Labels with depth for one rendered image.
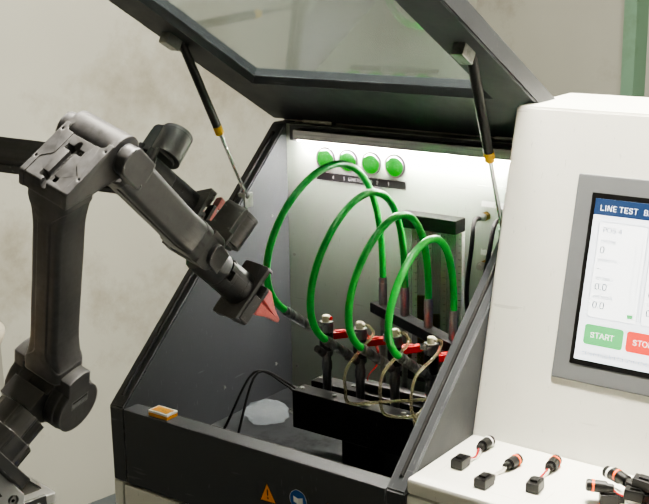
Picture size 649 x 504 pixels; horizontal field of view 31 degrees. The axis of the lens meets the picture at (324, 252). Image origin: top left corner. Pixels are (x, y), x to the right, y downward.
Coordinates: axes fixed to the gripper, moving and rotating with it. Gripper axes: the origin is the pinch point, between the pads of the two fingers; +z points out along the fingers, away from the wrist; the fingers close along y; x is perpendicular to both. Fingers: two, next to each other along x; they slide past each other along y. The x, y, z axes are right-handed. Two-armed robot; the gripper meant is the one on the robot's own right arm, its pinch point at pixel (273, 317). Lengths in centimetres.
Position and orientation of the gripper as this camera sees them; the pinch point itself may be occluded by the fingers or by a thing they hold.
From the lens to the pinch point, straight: 194.8
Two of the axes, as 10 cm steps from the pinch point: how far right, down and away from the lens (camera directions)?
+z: 5.7, 5.5, 6.1
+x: -6.3, -1.9, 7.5
